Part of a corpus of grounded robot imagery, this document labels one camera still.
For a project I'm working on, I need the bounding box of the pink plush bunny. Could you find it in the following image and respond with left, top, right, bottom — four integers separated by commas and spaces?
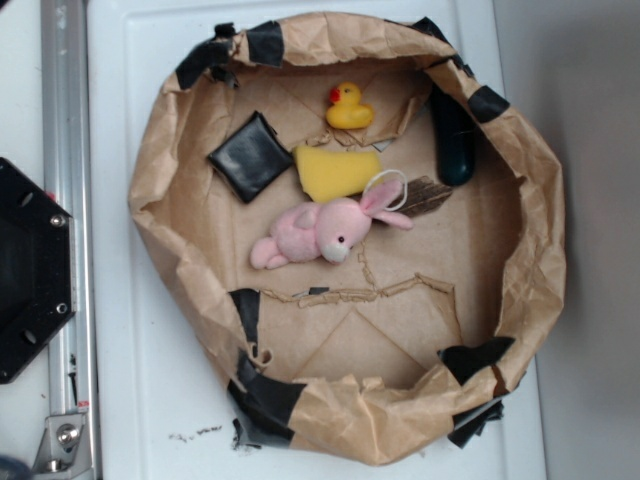
249, 170, 414, 269

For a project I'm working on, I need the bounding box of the yellow sponge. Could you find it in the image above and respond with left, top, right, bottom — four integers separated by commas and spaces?
293, 145, 382, 203

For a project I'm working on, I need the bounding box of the black square pouch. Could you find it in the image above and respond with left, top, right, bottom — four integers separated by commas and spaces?
208, 111, 293, 203

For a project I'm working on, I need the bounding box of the yellow rubber duck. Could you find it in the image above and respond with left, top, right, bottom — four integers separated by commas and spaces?
325, 82, 375, 130

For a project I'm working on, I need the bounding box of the brown paper bag tray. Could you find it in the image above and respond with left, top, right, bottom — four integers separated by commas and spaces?
129, 12, 566, 465

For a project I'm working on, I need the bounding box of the dark green oblong object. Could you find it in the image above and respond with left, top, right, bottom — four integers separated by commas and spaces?
430, 85, 475, 187

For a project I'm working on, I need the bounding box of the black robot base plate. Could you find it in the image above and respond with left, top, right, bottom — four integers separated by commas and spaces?
1, 158, 74, 385

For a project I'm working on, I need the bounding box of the aluminium rail profile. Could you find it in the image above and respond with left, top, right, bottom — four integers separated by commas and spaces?
40, 1, 102, 479

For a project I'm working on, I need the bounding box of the metal corner bracket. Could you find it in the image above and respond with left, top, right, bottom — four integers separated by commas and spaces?
32, 413, 92, 479

